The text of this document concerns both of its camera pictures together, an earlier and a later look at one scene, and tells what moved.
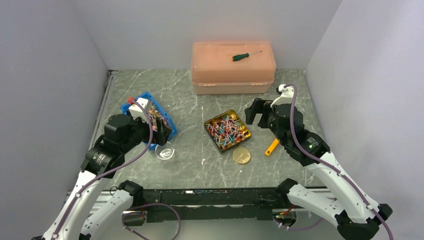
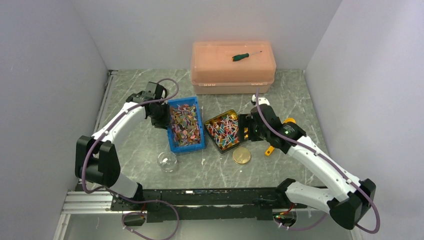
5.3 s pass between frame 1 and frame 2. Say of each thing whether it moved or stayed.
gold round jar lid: stayed
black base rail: stayed
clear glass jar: moved
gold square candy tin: stayed
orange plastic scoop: moved
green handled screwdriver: stayed
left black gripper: moved
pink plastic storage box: stayed
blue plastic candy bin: moved
